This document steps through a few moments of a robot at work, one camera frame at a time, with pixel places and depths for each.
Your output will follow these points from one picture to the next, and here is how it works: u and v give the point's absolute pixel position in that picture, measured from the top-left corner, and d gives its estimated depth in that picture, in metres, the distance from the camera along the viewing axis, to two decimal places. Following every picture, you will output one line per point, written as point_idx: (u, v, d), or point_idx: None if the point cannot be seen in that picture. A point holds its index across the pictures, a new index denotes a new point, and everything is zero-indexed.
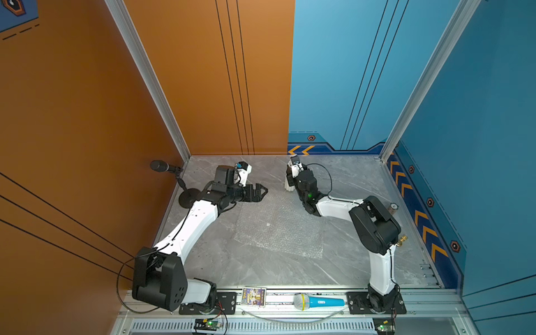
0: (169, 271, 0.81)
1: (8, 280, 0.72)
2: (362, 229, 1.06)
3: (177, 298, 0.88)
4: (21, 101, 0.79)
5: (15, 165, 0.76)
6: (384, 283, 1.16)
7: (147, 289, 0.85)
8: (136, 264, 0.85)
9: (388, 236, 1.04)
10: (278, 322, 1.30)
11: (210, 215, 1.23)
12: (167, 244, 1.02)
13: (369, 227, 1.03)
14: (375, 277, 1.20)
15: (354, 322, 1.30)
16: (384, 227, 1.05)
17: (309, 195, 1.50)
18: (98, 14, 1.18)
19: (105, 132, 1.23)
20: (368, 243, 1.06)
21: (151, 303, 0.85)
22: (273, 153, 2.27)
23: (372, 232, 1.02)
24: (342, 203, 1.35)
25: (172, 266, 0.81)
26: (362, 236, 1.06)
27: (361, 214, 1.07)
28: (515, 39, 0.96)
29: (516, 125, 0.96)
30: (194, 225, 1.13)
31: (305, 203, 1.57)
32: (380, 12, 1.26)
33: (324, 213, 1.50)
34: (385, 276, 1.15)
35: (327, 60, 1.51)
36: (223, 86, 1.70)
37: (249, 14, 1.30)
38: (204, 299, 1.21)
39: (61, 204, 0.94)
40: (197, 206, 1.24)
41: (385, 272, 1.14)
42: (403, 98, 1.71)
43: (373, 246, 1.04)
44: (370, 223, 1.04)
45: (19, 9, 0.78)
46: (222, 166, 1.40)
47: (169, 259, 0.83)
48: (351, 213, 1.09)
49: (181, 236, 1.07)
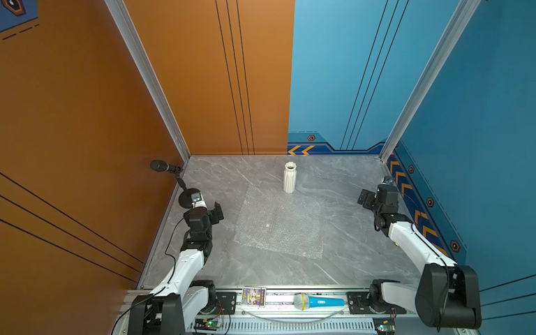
0: (169, 310, 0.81)
1: (8, 281, 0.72)
2: (427, 293, 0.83)
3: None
4: (21, 99, 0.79)
5: (15, 164, 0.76)
6: (399, 304, 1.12)
7: None
8: (132, 313, 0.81)
9: (457, 322, 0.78)
10: (278, 323, 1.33)
11: (198, 258, 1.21)
12: (164, 287, 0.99)
13: (438, 299, 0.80)
14: (393, 290, 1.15)
15: (354, 322, 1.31)
16: (460, 309, 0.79)
17: (386, 206, 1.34)
18: (98, 14, 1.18)
19: (105, 133, 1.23)
20: (424, 307, 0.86)
21: None
22: (273, 153, 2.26)
23: (438, 303, 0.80)
24: (426, 247, 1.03)
25: (172, 305, 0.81)
26: (422, 297, 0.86)
27: (440, 280, 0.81)
28: (516, 38, 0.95)
29: (517, 125, 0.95)
30: (185, 267, 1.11)
31: (377, 215, 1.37)
32: (380, 12, 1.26)
33: (393, 236, 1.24)
34: (399, 301, 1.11)
35: (326, 61, 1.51)
36: (223, 88, 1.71)
37: (249, 14, 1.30)
38: (206, 301, 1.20)
39: (60, 204, 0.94)
40: (183, 255, 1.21)
41: (405, 303, 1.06)
42: (403, 98, 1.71)
43: (428, 315, 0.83)
44: (440, 294, 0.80)
45: (19, 9, 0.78)
46: (192, 214, 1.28)
47: (168, 299, 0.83)
48: (426, 269, 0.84)
49: (176, 277, 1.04)
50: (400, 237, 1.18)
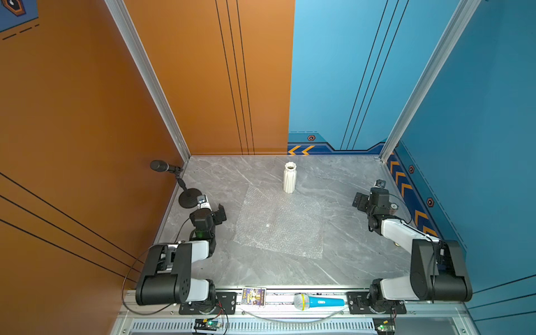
0: (181, 252, 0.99)
1: (8, 282, 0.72)
2: (419, 267, 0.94)
3: (184, 290, 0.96)
4: (20, 99, 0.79)
5: (15, 164, 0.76)
6: (398, 297, 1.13)
7: (156, 278, 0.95)
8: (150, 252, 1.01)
9: (446, 291, 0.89)
10: (278, 322, 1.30)
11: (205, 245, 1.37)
12: None
13: (429, 269, 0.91)
14: (391, 283, 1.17)
15: (354, 322, 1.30)
16: (448, 279, 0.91)
17: (377, 209, 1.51)
18: (98, 14, 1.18)
19: (105, 134, 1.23)
20: (417, 282, 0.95)
21: (156, 295, 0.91)
22: (273, 153, 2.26)
23: (430, 273, 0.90)
24: (410, 231, 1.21)
25: (184, 247, 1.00)
26: (415, 272, 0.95)
27: (428, 251, 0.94)
28: (517, 38, 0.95)
29: (518, 125, 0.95)
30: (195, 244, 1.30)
31: (370, 216, 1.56)
32: (380, 12, 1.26)
33: (386, 232, 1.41)
34: (398, 293, 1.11)
35: (327, 61, 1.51)
36: (223, 88, 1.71)
37: (250, 13, 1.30)
38: (206, 296, 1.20)
39: (61, 204, 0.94)
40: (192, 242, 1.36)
41: (404, 293, 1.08)
42: (403, 98, 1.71)
43: (421, 288, 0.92)
44: (431, 265, 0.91)
45: (19, 9, 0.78)
46: (198, 216, 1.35)
47: (181, 244, 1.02)
48: (414, 243, 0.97)
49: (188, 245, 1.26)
50: (391, 229, 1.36)
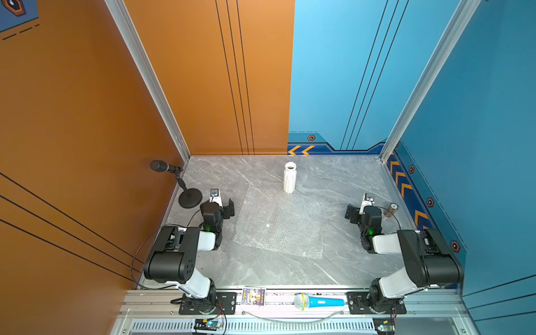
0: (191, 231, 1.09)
1: (8, 283, 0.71)
2: (409, 252, 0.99)
3: (189, 270, 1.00)
4: (20, 98, 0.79)
5: (14, 164, 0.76)
6: (398, 294, 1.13)
7: (165, 252, 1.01)
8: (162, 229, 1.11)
9: (442, 271, 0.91)
10: (278, 322, 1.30)
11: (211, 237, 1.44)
12: None
13: (417, 250, 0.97)
14: (389, 281, 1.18)
15: (354, 322, 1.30)
16: (442, 259, 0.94)
17: (369, 231, 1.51)
18: (98, 14, 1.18)
19: (105, 134, 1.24)
20: (414, 271, 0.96)
21: (162, 267, 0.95)
22: (273, 153, 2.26)
23: (419, 253, 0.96)
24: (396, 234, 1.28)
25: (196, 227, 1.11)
26: (409, 259, 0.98)
27: (412, 236, 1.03)
28: (516, 38, 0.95)
29: (518, 125, 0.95)
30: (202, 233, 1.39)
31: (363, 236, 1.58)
32: (380, 12, 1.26)
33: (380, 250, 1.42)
34: (398, 289, 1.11)
35: (327, 61, 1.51)
36: (223, 88, 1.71)
37: (249, 13, 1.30)
38: (206, 293, 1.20)
39: (60, 204, 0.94)
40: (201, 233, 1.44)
41: (401, 286, 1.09)
42: (403, 98, 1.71)
43: (418, 274, 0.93)
44: (417, 247, 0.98)
45: (19, 9, 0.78)
46: (206, 209, 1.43)
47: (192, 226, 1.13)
48: (399, 233, 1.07)
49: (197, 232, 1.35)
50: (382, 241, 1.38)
